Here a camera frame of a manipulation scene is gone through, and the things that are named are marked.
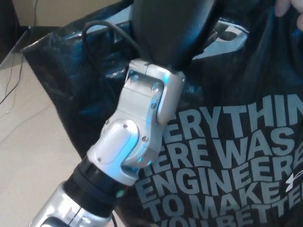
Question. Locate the person's bare hand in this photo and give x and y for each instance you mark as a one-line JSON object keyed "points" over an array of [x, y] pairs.
{"points": [[282, 7]]}

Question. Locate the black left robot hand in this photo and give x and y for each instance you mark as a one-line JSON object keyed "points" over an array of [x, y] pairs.
{"points": [[163, 30]]}

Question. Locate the dark slanted board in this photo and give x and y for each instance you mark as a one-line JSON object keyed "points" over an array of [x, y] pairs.
{"points": [[13, 48]]}

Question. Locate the black plastic bag grey print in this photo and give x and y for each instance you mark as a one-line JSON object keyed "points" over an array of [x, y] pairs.
{"points": [[236, 82]]}

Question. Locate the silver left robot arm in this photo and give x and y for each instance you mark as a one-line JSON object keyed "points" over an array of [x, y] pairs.
{"points": [[142, 113]]}

